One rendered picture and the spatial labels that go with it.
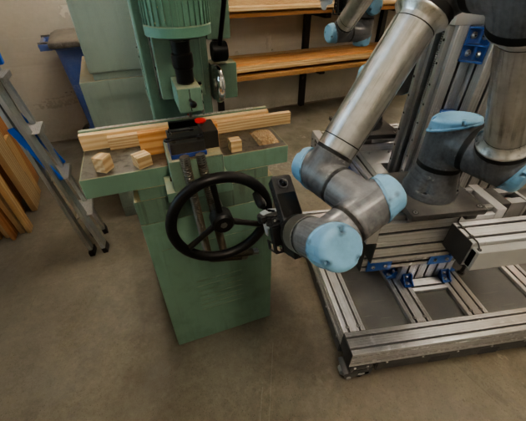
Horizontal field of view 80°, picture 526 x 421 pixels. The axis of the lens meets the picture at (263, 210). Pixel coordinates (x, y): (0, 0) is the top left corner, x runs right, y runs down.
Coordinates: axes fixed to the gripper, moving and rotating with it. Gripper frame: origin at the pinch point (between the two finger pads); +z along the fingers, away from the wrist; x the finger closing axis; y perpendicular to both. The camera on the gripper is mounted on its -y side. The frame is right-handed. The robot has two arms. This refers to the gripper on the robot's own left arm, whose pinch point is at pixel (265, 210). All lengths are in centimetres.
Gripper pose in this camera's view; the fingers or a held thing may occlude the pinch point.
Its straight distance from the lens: 78.8
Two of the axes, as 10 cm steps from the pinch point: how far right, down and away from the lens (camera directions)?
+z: -3.0, -1.1, 9.5
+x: 9.4, -2.2, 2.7
